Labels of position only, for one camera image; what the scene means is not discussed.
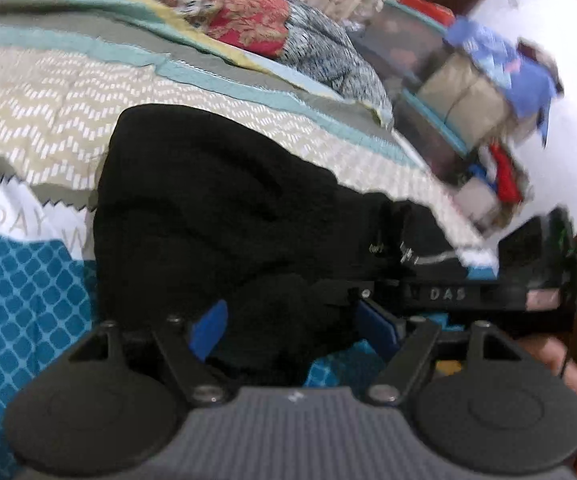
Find grey patterned pillow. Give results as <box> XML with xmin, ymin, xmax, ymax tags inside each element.
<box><xmin>273</xmin><ymin>2</ymin><xmax>395</xmax><ymax>131</ymax></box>

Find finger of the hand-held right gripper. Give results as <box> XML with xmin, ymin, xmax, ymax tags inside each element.
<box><xmin>313</xmin><ymin>279</ymin><xmax>409</xmax><ymax>312</ymax></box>

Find black pants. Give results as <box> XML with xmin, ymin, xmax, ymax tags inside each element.
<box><xmin>91</xmin><ymin>104</ymin><xmax>469</xmax><ymax>388</ymax></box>

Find striped chevron blanket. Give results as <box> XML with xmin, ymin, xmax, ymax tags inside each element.
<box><xmin>0</xmin><ymin>0</ymin><xmax>500</xmax><ymax>281</ymax></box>

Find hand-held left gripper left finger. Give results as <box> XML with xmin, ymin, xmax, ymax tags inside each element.
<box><xmin>67</xmin><ymin>300</ymin><xmax>229</xmax><ymax>406</ymax></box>

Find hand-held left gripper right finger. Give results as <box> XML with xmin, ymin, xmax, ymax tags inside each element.
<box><xmin>355</xmin><ymin>297</ymin><xmax>536</xmax><ymax>406</ymax></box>

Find white printed cloth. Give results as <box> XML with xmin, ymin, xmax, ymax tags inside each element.
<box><xmin>0</xmin><ymin>175</ymin><xmax>96</xmax><ymax>263</ymax></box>

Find shelf rack with clothes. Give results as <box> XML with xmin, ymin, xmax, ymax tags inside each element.
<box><xmin>348</xmin><ymin>0</ymin><xmax>536</xmax><ymax>228</ymax></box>

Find person's right hand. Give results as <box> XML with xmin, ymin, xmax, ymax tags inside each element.
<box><xmin>517</xmin><ymin>336</ymin><xmax>571</xmax><ymax>378</ymax></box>

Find teal lattice-print cloth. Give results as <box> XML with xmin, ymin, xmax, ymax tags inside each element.
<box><xmin>0</xmin><ymin>227</ymin><xmax>100</xmax><ymax>480</ymax></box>

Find red floral pillow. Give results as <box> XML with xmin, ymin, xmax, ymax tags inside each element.
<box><xmin>138</xmin><ymin>0</ymin><xmax>296</xmax><ymax>60</ymax></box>

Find blue cloth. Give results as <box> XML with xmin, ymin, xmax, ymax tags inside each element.
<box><xmin>442</xmin><ymin>15</ymin><xmax>565</xmax><ymax>150</ymax></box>

